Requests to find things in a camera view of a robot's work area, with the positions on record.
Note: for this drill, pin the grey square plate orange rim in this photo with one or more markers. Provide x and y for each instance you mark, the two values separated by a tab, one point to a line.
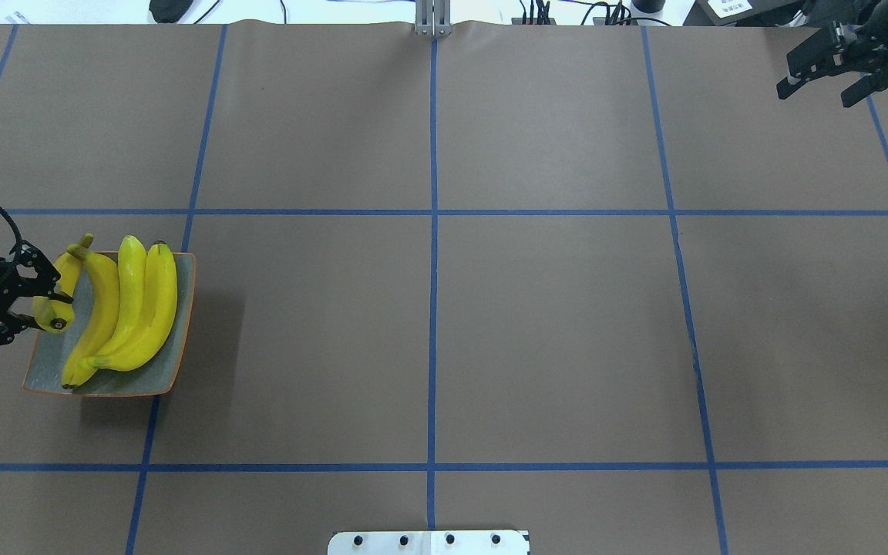
156	377

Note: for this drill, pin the black box with label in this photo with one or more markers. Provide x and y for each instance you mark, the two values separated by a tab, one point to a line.
742	13

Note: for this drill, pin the black cloth bundle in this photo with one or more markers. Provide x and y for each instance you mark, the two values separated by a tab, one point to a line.
169	11

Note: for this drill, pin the brown paper table mat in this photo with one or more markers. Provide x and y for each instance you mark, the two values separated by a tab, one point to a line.
596	284

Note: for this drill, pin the aluminium frame post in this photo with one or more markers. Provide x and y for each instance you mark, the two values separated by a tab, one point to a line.
433	18

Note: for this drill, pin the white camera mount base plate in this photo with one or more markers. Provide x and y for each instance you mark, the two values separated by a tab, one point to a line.
431	542

